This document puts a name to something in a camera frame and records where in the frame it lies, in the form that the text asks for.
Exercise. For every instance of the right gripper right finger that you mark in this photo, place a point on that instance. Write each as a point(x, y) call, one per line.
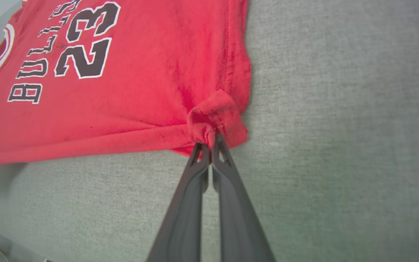
point(236, 218)

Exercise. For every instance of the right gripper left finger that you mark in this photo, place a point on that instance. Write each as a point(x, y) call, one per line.
point(184, 218)

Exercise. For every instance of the red Bulls 23 jersey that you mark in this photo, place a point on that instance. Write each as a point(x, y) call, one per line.
point(140, 72)

